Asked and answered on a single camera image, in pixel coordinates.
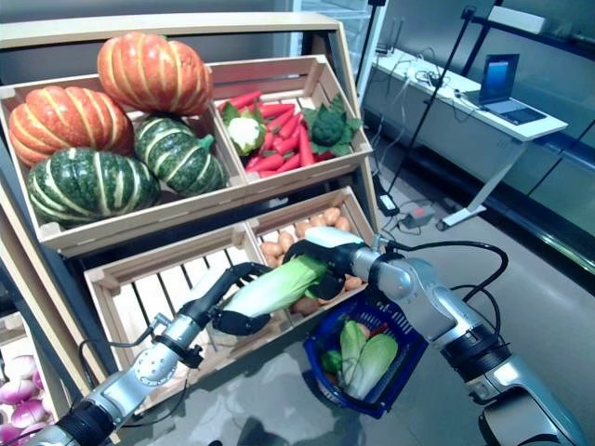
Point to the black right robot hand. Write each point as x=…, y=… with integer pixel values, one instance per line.
x=337, y=258

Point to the purple white turnip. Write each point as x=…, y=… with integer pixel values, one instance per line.
x=22, y=366
x=16, y=391
x=9, y=434
x=29, y=413
x=38, y=378

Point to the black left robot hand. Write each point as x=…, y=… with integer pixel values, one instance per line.
x=209, y=302

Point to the blue plastic shopping basket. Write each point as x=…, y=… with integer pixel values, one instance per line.
x=312, y=353

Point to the wooden turnip crate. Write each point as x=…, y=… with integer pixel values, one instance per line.
x=46, y=371

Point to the black power adapter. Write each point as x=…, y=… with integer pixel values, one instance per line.
x=388, y=204

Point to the open grey laptop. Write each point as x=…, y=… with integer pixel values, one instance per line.
x=499, y=76

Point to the brown potato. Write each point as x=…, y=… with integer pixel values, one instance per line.
x=302, y=228
x=285, y=242
x=332, y=214
x=304, y=306
x=271, y=261
x=344, y=224
x=272, y=249
x=354, y=282
x=318, y=219

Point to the green broccoli with leaves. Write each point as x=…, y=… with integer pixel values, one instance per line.
x=327, y=127

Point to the white cauliflower green leaves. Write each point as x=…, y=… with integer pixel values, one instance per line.
x=244, y=131

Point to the green striped pumpkin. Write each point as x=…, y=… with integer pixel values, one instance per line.
x=88, y=186
x=181, y=155

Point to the white rectangular box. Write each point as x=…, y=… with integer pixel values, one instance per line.
x=516, y=18

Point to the wooden pumpkin crate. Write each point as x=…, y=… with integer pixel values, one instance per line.
x=149, y=223

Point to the red orange carrot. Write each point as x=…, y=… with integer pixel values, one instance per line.
x=281, y=121
x=288, y=141
x=241, y=100
x=267, y=162
x=290, y=126
x=268, y=143
x=307, y=148
x=279, y=110
x=289, y=162

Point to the black metal shelf frame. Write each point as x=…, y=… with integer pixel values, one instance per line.
x=567, y=39

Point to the green white napa cabbage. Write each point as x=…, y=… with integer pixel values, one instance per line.
x=274, y=290
x=374, y=362
x=352, y=346

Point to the wooden potato crate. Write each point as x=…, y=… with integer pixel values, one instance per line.
x=297, y=214

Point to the small black desk device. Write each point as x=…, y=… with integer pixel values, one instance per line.
x=382, y=50

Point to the white standing desk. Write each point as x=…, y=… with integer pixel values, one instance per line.
x=530, y=130

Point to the brown onion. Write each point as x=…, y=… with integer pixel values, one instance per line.
x=364, y=331

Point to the grey emergency stop box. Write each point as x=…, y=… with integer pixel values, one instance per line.
x=418, y=214

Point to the red chili pepper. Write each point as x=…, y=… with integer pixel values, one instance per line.
x=379, y=330

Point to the wooden carrot crate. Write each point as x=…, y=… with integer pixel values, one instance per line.
x=316, y=174

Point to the orange striped pumpkin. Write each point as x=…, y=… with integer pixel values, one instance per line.
x=70, y=123
x=153, y=74

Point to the wooden cabbage crate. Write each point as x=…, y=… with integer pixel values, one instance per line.
x=162, y=260

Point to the black tripod stand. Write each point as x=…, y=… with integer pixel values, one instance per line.
x=430, y=101

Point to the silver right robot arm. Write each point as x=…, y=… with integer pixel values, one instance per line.
x=418, y=288

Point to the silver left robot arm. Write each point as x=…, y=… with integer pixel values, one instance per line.
x=153, y=367

